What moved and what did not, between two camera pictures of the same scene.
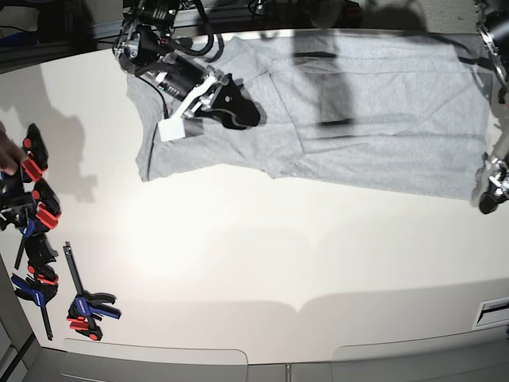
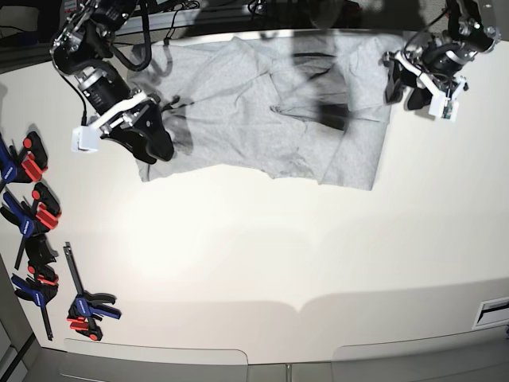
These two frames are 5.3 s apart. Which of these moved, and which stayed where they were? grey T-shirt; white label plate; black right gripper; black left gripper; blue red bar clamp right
Moved: black left gripper; black right gripper; grey T-shirt
Stayed: blue red bar clamp right; white label plate
